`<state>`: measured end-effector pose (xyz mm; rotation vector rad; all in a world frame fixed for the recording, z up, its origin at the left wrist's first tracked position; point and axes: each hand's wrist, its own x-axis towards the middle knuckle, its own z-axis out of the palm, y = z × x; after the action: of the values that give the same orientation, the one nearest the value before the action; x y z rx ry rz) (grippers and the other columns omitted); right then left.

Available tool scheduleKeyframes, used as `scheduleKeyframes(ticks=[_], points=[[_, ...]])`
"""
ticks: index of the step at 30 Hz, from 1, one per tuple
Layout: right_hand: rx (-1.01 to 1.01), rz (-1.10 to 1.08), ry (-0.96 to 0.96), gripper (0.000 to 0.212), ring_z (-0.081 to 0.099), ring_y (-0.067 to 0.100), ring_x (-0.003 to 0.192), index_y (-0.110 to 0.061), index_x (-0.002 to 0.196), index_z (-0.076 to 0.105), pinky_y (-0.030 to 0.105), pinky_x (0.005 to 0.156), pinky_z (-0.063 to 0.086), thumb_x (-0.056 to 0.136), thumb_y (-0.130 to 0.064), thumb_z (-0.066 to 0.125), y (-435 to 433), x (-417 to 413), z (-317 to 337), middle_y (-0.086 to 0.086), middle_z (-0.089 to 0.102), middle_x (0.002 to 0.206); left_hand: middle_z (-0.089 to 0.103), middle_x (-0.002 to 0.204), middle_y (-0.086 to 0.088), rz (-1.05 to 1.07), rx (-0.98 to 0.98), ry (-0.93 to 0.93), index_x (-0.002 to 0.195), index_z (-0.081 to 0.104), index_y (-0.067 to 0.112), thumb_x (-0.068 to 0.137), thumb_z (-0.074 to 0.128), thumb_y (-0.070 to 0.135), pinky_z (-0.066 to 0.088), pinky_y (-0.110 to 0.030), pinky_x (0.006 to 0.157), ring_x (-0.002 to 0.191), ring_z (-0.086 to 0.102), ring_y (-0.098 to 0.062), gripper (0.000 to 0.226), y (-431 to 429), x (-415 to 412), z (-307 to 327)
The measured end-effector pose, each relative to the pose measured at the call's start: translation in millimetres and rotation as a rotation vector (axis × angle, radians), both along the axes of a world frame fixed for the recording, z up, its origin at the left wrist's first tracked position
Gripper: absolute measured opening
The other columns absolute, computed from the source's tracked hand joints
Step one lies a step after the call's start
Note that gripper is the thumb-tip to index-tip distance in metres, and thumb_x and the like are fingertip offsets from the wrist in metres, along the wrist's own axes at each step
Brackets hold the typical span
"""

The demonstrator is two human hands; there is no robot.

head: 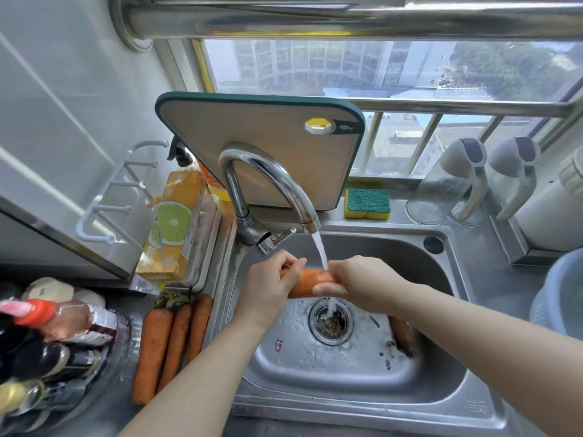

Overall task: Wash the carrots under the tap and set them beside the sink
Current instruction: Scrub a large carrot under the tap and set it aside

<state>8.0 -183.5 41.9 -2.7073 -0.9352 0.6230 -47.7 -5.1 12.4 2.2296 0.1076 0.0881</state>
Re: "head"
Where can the white duct pipe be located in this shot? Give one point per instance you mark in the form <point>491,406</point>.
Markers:
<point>551,222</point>

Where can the yellow capped bottle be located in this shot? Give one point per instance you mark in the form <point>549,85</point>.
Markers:
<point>12,395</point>

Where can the person's left hand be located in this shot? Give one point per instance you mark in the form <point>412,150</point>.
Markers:
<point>264,291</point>

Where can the yellow green sponge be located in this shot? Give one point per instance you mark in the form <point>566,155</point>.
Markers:
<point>367,203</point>

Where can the person's right hand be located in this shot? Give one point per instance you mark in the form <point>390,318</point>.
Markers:
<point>369,286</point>

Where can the steel overhead pipe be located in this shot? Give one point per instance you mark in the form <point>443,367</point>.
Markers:
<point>341,20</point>

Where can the stainless steel sink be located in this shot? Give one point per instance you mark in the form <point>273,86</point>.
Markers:
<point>328,377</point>

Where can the red sink sticker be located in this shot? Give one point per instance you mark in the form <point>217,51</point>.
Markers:
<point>278,345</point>

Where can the person's right forearm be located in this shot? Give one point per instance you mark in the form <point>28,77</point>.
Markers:
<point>501,350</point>

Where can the chrome faucet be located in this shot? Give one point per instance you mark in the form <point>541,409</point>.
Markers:
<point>239,195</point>

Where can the glass pitcher with grey lid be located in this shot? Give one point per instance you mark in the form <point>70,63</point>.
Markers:
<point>430,195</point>
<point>519,154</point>

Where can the white plastic tray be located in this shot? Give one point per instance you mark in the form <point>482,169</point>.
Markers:
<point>215,234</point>

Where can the steel window guard rail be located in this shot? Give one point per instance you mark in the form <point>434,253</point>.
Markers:
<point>455,106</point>

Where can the clear plastic bag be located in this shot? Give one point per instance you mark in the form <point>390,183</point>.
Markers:
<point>145,285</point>

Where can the dark soy sauce bottle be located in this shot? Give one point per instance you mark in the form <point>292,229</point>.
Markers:
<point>52,361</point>

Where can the beige capped bottle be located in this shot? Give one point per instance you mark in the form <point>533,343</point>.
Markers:
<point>48,290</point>

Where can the white wall hook rack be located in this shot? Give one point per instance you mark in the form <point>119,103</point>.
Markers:
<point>98,209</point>

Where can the beige green-rimmed cutting board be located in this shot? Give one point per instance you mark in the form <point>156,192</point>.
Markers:
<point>237,131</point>

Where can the blue plastic colander basin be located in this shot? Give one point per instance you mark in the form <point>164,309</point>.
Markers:
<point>567,295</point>

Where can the steel drain strainer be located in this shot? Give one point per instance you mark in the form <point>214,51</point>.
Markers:
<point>339,329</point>

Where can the white capped bottle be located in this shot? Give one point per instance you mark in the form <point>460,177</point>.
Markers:
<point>89,299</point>

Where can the black sink hole plug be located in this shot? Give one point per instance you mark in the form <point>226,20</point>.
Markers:
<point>433,245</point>

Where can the window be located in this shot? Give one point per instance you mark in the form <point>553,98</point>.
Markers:
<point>341,68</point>

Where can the orange box with lime picture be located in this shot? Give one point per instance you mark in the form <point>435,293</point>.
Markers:
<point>175,220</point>

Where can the black capped dark bottle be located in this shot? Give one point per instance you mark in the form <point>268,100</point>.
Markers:
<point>13,336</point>

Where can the orange carrot with leafy stem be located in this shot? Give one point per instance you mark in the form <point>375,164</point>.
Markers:
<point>152,355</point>

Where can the slim orange carrot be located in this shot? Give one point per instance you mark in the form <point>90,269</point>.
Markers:
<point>175,345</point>

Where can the transparent plastic packet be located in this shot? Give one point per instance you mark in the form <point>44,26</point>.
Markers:
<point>200,236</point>

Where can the yellow dish soap pump bottle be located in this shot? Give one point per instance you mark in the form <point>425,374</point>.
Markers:
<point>219,193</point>

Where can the red capped sauce bottle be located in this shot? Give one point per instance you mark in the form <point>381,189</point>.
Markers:
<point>68,320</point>

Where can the person's left forearm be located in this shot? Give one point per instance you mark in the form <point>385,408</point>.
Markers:
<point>196,386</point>

